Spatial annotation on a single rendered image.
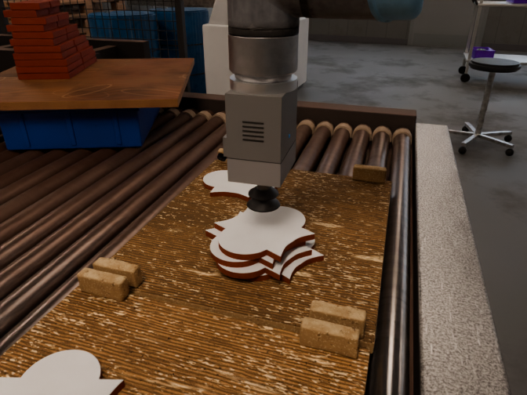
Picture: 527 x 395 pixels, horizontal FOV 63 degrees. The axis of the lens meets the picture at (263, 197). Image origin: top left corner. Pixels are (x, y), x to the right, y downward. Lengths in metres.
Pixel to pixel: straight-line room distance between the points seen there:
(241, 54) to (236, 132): 0.08
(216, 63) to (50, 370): 3.92
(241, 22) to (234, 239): 0.26
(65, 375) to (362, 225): 0.44
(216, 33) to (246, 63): 3.75
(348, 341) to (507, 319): 1.69
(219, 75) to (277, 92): 3.81
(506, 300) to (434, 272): 1.59
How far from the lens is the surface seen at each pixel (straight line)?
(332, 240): 0.62
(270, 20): 0.45
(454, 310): 0.58
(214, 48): 4.24
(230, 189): 0.74
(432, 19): 9.51
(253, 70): 0.46
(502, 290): 2.27
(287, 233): 0.56
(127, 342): 0.49
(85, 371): 0.46
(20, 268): 0.68
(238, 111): 0.47
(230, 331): 0.48
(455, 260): 0.67
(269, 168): 0.48
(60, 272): 0.65
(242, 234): 0.56
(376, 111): 1.20
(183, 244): 0.62
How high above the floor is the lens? 1.27
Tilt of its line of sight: 27 degrees down
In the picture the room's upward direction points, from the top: straight up
